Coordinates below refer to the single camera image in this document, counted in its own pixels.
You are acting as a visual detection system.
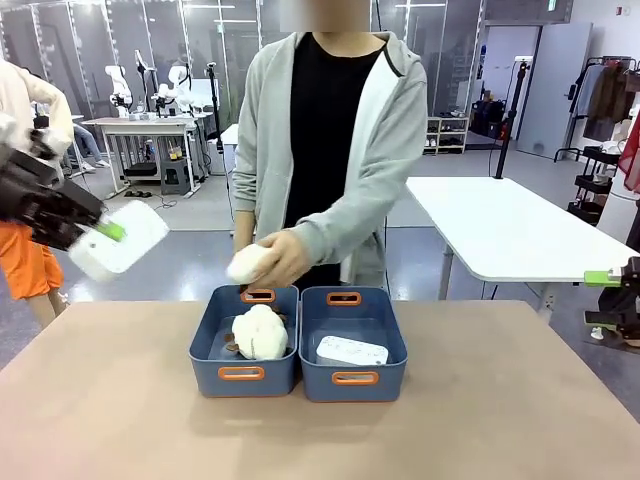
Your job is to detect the white plush sheep toy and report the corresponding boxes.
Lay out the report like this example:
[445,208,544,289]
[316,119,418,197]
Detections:
[225,243,276,283]
[222,303,292,362]

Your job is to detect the grey step stool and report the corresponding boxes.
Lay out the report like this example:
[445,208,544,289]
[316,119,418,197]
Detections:
[159,161,194,198]

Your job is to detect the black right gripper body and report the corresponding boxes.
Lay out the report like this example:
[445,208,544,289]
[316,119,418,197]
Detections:
[597,256,640,347]

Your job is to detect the seated person in jeans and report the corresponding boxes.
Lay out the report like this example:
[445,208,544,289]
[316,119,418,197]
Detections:
[72,123,111,172]

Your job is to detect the blue basket orange handles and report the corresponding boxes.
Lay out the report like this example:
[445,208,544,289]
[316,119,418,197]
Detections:
[298,285,409,403]
[188,284,301,399]

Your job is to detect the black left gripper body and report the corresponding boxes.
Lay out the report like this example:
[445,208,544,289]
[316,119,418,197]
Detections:
[0,128,105,252]

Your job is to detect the person's right forearm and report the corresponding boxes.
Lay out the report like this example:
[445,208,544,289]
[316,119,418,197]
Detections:
[231,164,262,252]

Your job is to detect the person in cream sweater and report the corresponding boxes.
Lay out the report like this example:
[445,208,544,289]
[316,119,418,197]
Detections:
[0,59,75,327]

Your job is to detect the person's left forearm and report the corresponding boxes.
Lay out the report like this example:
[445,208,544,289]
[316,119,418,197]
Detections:
[293,159,427,267]

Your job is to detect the brown hanging jacket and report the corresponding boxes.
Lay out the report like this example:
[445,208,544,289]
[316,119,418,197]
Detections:
[583,61,637,142]

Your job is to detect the wooden shoe rack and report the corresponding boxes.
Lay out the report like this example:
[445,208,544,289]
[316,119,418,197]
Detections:
[424,115,472,156]

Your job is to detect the white background desk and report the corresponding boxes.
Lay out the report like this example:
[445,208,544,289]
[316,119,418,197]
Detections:
[79,115,211,197]

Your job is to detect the black tripod stand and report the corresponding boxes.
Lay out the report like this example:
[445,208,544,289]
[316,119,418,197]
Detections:
[492,58,533,181]

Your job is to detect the person's left hand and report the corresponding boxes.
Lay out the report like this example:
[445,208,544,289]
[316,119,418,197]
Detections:
[256,230,314,289]

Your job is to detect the black trolley cart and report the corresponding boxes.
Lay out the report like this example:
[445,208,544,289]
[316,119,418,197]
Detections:
[566,145,624,227]

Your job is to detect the large white table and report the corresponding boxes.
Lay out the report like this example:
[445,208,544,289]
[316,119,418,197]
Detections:
[404,176,640,315]

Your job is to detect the person in grey hoodie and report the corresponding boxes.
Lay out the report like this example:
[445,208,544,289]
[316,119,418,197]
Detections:
[231,0,429,302]

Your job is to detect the red hanging cloth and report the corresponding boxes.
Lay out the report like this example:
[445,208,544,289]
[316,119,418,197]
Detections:
[618,116,640,195]

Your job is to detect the black clothes rack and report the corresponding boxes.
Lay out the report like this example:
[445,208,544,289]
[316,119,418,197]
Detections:
[552,55,640,165]

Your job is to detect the white digital clock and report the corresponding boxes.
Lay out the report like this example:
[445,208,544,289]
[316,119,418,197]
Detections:
[315,334,391,368]
[66,199,172,283]

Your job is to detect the thin black camera stand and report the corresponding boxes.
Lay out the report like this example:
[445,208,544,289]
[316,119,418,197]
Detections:
[206,60,227,152]

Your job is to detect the black bags pile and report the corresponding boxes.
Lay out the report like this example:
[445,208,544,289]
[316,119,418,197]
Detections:
[471,98,507,140]

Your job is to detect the white round pillar base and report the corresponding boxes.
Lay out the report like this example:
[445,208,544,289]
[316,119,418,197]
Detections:
[596,191,640,246]

